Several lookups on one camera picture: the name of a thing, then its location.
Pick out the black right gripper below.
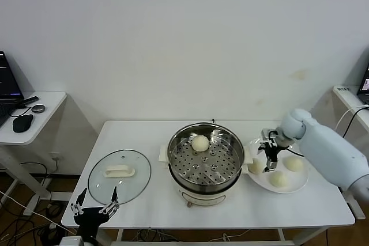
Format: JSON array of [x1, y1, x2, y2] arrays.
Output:
[[257, 143, 283, 174]]

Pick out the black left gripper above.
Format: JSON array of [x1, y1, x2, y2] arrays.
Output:
[[70, 186, 121, 238]]

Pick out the white steamed baozi bun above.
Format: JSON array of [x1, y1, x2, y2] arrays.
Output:
[[268, 171, 289, 188], [247, 158, 265, 176], [284, 156, 304, 172], [191, 135, 209, 153]]

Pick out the glass pot lid cream handle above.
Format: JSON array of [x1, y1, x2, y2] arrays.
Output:
[[87, 150, 152, 206]]

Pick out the perforated steel steamer basket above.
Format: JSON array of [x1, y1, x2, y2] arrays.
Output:
[[157, 123, 254, 188]]

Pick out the white round plate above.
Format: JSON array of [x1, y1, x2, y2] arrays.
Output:
[[247, 138, 309, 194]]

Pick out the cream electric cooker base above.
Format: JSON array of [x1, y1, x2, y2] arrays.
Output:
[[161, 159, 251, 209]]

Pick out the black computer mouse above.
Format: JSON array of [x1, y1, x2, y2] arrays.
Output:
[[12, 114, 35, 134]]

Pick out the open black laptop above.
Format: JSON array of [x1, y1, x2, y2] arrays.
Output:
[[356, 63, 369, 105], [0, 51, 24, 127]]

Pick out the black stick device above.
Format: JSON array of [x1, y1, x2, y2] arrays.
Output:
[[21, 96, 40, 106]]

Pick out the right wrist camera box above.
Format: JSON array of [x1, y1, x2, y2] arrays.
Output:
[[260, 128, 278, 149]]

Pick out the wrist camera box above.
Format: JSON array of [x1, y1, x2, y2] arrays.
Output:
[[260, 128, 278, 149], [59, 236, 83, 246]]

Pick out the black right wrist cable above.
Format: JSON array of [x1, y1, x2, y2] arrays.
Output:
[[284, 143, 304, 158]]

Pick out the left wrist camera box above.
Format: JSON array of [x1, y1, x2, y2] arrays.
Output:
[[59, 236, 83, 246]]

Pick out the cables under work table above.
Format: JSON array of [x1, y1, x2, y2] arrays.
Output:
[[135, 228, 251, 243]]

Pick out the white floor cable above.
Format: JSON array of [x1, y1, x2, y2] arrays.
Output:
[[0, 190, 76, 234]]

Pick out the white hanging cable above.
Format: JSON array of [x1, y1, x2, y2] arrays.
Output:
[[336, 104, 369, 136]]

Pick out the black cable with adapter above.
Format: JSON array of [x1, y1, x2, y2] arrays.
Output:
[[341, 107, 369, 140]]

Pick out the white work table frame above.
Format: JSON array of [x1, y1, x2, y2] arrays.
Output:
[[111, 227, 329, 246]]

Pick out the thin black desk cable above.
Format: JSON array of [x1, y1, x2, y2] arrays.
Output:
[[10, 104, 32, 119]]

